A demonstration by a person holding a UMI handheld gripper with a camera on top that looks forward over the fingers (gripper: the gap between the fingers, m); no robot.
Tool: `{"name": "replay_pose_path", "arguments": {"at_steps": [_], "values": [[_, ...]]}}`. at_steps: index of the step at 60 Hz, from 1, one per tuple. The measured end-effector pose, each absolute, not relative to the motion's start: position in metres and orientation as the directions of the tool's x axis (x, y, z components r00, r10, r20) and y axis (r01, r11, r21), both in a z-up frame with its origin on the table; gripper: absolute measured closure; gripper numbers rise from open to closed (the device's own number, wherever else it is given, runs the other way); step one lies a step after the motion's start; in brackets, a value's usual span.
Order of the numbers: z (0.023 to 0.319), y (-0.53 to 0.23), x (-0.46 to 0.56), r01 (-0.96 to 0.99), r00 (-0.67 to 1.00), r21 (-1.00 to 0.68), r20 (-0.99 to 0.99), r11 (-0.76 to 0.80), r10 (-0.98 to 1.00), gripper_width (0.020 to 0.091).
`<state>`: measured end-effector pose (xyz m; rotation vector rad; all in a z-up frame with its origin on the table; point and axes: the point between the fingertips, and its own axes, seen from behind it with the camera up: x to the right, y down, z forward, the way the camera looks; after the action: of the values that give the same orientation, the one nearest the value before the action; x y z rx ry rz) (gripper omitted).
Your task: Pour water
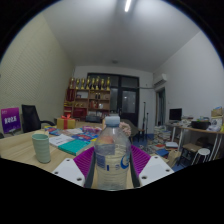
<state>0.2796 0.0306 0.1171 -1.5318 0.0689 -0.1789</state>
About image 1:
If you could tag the grey-green armchair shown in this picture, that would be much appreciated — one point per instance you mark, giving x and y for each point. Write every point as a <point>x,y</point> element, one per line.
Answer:
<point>134,128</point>

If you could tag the long ceiling light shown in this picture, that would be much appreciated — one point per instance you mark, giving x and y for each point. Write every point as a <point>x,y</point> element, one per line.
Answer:
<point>128,5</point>

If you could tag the white wall air conditioner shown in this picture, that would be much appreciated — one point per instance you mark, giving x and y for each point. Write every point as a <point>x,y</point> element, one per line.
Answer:
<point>160,80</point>

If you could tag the black computer monitor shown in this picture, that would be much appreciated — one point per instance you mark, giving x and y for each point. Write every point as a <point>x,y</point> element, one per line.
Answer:
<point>175,114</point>

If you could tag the clear plastic water bottle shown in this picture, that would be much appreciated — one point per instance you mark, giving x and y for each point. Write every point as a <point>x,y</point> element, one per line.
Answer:
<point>112,160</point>

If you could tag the blue book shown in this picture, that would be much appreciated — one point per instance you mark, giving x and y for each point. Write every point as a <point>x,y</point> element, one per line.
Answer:
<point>83,137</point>

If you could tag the teal book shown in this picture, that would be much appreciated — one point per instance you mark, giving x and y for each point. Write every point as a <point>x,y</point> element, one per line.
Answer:
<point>74,146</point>

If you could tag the wooden stool with dark legs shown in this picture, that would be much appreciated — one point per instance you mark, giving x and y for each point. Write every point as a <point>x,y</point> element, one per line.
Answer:
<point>191,147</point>

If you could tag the black tripod stand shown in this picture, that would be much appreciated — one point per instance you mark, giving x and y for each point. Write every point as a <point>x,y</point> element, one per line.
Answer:
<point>144,116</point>

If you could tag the white round stool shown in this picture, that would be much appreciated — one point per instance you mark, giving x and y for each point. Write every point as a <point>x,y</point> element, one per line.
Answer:
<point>201,152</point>

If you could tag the pale green cup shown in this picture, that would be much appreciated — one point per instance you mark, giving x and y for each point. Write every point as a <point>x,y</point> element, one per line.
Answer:
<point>41,148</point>

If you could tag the purple sign board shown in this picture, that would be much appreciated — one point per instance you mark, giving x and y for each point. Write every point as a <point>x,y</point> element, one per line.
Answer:
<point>10,120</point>

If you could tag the white booklet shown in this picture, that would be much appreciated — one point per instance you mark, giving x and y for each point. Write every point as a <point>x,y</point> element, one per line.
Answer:
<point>61,140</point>

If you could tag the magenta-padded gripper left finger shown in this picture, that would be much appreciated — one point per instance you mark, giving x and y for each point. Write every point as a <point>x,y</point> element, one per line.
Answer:
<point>68,170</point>

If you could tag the pink flowers in white pot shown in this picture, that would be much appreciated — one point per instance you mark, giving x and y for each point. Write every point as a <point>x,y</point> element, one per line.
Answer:
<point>125,128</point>

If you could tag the yellow gift box red ribbon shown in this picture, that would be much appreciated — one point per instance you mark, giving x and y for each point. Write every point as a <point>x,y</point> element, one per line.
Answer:
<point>66,123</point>

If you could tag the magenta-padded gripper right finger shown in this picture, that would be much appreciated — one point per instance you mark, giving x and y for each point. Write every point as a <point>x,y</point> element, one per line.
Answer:
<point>155,168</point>

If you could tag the black mesh office chair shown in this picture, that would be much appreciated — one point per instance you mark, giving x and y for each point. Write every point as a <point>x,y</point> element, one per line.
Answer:
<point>29,118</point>

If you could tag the white-legged wooden side desk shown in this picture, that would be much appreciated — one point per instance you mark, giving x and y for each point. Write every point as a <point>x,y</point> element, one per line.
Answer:
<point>200,130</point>

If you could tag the wooden shelf unit with trophies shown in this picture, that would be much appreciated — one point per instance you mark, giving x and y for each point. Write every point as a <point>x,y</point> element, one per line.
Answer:
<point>88,100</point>

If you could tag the dark glass door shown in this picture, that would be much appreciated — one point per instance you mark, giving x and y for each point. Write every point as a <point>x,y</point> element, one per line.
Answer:
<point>128,100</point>

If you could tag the pile of books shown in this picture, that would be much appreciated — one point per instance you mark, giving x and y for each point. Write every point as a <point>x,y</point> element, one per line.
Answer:
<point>161,136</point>

